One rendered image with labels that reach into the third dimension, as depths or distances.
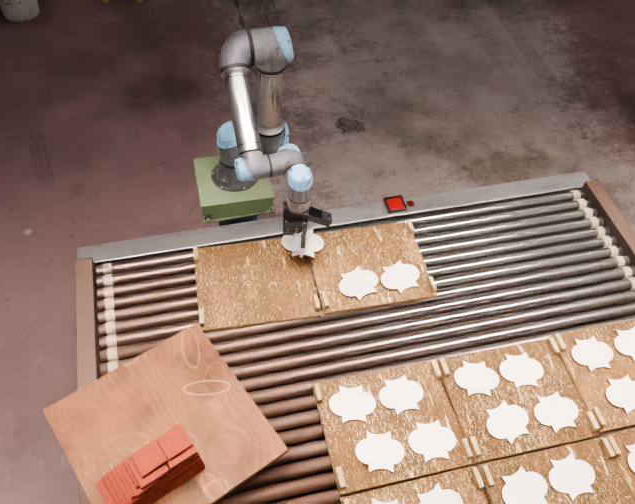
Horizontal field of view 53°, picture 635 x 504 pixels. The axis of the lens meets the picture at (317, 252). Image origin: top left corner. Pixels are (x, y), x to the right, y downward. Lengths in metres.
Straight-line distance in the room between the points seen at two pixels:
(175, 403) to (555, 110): 3.56
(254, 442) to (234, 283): 0.63
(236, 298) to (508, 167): 2.45
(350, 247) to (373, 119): 2.08
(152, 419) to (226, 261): 0.67
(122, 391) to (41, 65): 3.33
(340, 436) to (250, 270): 0.68
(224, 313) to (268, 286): 0.18
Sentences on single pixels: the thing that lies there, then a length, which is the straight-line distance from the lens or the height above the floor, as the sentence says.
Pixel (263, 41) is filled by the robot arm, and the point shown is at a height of 1.59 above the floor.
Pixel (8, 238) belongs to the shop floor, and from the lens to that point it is 3.85.
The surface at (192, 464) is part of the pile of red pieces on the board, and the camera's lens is 1.76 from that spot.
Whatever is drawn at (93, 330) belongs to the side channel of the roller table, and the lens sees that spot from 2.21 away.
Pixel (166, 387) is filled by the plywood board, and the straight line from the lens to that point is 1.95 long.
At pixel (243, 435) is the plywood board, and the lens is 1.87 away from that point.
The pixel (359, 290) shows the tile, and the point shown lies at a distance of 2.23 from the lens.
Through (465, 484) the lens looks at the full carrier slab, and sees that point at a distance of 2.00.
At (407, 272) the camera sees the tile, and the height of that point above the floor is 0.95.
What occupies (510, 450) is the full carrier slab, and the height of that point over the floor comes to 0.94.
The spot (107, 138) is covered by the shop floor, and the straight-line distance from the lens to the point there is 4.25.
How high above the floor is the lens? 2.78
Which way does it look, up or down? 52 degrees down
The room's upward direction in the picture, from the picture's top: 5 degrees clockwise
